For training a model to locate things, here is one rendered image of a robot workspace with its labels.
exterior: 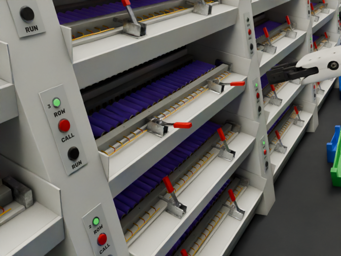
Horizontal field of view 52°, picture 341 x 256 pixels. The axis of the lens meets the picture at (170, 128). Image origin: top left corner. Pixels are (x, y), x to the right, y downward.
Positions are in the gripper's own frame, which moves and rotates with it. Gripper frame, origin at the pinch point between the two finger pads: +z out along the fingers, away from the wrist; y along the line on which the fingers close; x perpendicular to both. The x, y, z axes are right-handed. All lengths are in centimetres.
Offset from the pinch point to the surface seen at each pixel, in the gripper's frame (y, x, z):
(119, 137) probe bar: -34.7, 2.4, 19.0
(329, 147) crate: 57, -45, 10
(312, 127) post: 86, -47, 24
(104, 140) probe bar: -38.3, 3.4, 18.9
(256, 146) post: 16.3, -23.9, 19.1
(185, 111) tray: -14.9, -0.4, 17.3
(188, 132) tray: -17.8, -4.5, 16.5
